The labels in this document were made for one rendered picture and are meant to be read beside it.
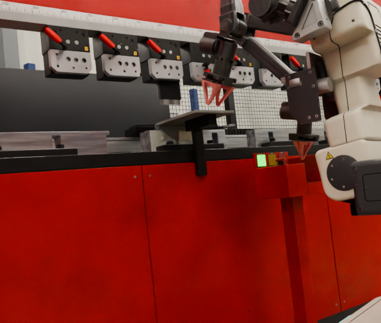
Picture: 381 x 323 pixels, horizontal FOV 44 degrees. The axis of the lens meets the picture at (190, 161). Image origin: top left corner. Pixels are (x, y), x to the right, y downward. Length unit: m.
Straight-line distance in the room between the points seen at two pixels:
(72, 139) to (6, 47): 4.75
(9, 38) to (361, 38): 5.38
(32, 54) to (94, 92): 4.57
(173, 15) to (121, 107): 0.60
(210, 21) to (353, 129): 0.96
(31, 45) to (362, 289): 5.53
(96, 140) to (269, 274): 0.89
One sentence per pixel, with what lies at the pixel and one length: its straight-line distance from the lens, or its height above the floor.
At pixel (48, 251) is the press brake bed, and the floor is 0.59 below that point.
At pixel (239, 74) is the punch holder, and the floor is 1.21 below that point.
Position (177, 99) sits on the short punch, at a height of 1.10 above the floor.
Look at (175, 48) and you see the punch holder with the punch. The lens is 1.98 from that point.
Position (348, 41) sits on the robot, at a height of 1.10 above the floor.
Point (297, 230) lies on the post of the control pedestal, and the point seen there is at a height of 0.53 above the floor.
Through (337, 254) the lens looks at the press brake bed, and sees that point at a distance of 2.34.
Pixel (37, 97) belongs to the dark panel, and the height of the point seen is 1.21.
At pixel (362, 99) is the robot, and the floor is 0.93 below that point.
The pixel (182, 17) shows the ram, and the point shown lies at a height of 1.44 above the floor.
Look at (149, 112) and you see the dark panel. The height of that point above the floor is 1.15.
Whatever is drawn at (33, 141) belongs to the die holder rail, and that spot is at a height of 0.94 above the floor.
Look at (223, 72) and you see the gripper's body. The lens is 1.52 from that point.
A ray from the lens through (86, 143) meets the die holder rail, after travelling 1.71.
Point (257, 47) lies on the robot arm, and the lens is 1.99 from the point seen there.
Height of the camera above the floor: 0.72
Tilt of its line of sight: 4 degrees up
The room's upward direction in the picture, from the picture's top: 6 degrees counter-clockwise
